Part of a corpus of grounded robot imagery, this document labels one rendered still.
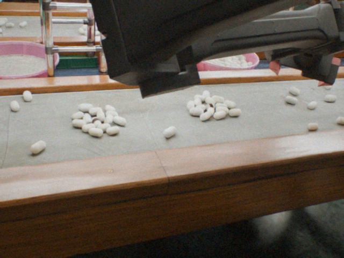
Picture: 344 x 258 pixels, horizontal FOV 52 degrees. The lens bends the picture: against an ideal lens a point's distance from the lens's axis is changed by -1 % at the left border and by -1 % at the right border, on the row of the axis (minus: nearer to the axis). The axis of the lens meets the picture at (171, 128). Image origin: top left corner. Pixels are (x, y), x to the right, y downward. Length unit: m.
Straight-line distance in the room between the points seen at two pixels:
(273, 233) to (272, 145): 0.93
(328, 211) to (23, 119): 1.56
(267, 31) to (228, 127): 0.49
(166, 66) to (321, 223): 1.63
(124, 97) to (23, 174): 0.41
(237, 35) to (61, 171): 0.43
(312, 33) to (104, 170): 0.44
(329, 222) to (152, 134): 1.27
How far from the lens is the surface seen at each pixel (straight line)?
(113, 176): 0.70
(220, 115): 0.95
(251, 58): 1.41
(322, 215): 1.97
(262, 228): 1.75
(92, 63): 1.32
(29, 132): 0.87
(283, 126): 1.02
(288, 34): 0.53
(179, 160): 0.75
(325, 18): 0.62
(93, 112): 0.91
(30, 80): 1.04
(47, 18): 1.00
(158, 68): 0.34
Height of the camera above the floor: 1.23
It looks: 33 degrees down
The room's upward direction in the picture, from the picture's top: 9 degrees clockwise
